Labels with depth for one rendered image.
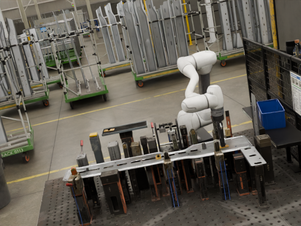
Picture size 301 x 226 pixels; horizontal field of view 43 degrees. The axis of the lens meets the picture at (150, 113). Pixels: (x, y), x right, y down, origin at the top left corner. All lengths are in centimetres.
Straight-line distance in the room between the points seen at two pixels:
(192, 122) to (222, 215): 111
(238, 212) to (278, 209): 25
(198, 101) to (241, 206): 75
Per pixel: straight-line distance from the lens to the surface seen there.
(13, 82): 1022
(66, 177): 288
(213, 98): 261
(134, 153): 293
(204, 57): 310
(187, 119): 340
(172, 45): 994
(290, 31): 530
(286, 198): 273
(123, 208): 277
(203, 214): 264
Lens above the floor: 213
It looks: 17 degrees down
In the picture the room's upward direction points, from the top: 12 degrees counter-clockwise
